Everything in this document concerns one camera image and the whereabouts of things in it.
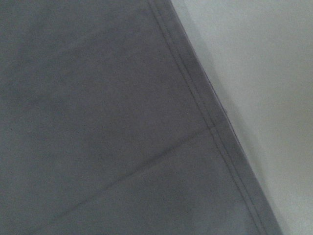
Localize dark brown t-shirt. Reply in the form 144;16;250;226
0;0;281;235

